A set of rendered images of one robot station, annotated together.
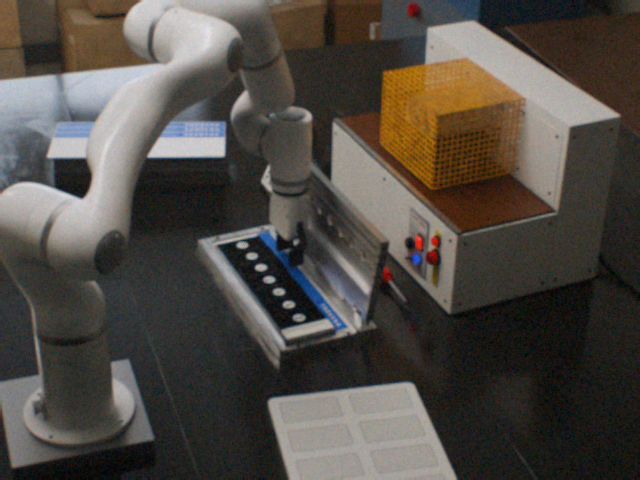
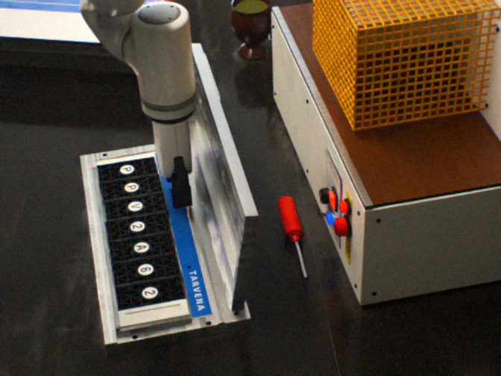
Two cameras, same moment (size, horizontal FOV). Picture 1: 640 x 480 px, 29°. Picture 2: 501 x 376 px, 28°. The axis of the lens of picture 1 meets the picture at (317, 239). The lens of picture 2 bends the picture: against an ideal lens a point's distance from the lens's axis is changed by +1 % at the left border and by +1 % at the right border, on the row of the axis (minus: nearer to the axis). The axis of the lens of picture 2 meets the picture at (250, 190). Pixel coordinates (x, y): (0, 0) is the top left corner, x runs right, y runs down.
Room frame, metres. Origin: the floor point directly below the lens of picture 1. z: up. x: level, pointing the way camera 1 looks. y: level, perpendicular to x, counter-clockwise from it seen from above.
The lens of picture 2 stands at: (1.05, -0.38, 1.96)
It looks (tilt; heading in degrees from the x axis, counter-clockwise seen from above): 40 degrees down; 15
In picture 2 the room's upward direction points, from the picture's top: 3 degrees counter-clockwise
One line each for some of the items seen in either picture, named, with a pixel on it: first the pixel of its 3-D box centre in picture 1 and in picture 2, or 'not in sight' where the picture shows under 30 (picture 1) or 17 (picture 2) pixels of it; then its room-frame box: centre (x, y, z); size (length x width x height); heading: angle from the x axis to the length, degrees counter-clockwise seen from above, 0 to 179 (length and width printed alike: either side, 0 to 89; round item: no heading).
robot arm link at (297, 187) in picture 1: (289, 179); (168, 98); (2.22, 0.06, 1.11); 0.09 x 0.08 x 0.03; 26
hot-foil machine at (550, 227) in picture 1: (496, 177); (458, 113); (2.28, -0.37, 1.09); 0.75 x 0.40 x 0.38; 26
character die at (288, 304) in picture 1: (288, 307); (146, 272); (2.03, 0.05, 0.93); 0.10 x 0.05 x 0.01; 115
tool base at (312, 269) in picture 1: (282, 282); (157, 230); (2.13, 0.07, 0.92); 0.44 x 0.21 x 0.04; 26
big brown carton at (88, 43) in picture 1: (123, 38); not in sight; (5.27, 0.90, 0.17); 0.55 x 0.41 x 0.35; 109
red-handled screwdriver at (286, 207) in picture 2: (387, 279); (295, 238); (2.16, -0.15, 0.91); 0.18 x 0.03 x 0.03; 22
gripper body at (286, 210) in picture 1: (290, 206); (172, 132); (2.21, 0.06, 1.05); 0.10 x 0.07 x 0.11; 26
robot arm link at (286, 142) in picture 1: (288, 143); (161, 51); (2.22, 0.06, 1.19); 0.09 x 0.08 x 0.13; 57
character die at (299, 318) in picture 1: (299, 320); (150, 295); (1.98, 0.03, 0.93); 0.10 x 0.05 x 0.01; 115
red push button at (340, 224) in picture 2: (432, 257); (341, 227); (2.09, -0.23, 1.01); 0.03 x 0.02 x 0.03; 26
